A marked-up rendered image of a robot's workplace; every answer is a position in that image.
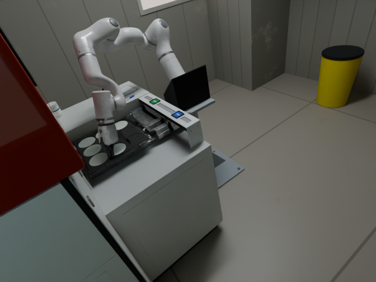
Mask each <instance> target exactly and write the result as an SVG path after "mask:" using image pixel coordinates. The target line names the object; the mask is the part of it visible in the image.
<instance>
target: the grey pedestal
mask: <svg viewBox="0 0 376 282"><path fill-rule="evenodd" d="M213 103H215V100H214V99H212V98H208V99H206V100H204V101H202V102H200V103H198V104H196V105H194V106H192V107H190V108H189V109H187V110H185V111H184V112H186V113H188V114H190V115H192V116H194V117H196V118H197V119H199V118H198V111H200V110H202V109H204V108H206V107H208V106H209V105H211V104H213ZM212 154H213V161H214V168H215V175H216V179H217V186H218V189H219V188H220V187H222V186H223V185H224V184H226V183H227V182H228V181H230V180H231V179H232V178H234V177H235V176H237V175H238V174H239V173H241V172H242V171H244V170H245V169H244V168H243V167H242V166H240V165H239V164H238V163H236V162H235V161H233V160H231V159H230V158H229V157H227V156H226V155H224V154H223V153H222V152H220V151H218V150H217V149H215V148H213V149H212Z"/></svg>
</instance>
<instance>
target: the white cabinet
mask: <svg viewBox="0 0 376 282"><path fill-rule="evenodd" d="M106 217H107V219H108V220H109V222H110V223H111V224H112V226H113V227H114V228H115V230H116V231H117V233H118V234H119V236H120V237H121V239H122V240H123V241H124V243H125V244H126V245H127V247H128V248H129V249H130V251H131V252H132V254H133V255H134V257H135V258H136V259H137V261H138V262H139V263H140V265H141V267H142V268H143V269H144V271H145V272H146V273H147V275H148V276H149V278H150V279H151V281H153V282H155V281H156V280H157V279H158V278H159V277H161V276H162V275H163V274H164V273H165V272H166V271H167V270H168V269H170V268H171V267H172V266H173V265H174V264H175V263H176V262H178V261H179V260H180V259H181V258H183V257H184V256H185V255H186V254H187V253H188V252H189V251H190V250H192V249H193V248H194V247H195V246H196V245H197V244H198V243H199V242H201V241H202V240H203V239H204V238H205V237H206V236H207V235H209V234H210V233H211V232H212V231H213V230H215V229H216V227H217V225H218V224H219V223H220V222H221V221H223V217H222V211H221V206H220V200H219V192H218V186H217V179H216V175H215V168H214V161H213V154H212V148H211V146H209V147H207V148H206V149H205V150H203V151H202V152H200V153H199V154H197V155H196V156H195V157H193V158H192V159H190V160H188V161H187V162H185V163H184V164H182V165H181V166H180V167H178V168H176V169H175V170H173V171H172V172H170V173H169V174H167V175H166V176H165V177H163V178H161V179H160V180H159V181H157V182H156V183H154V184H153V185H151V186H150V187H148V188H147V189H145V190H144V191H142V192H141V193H139V194H138V195H136V196H135V197H133V198H132V199H130V200H129V201H127V202H126V203H124V204H123V205H121V206H120V207H118V208H117V209H115V210H114V211H112V212H111V213H110V214H108V215H107V216H106Z"/></svg>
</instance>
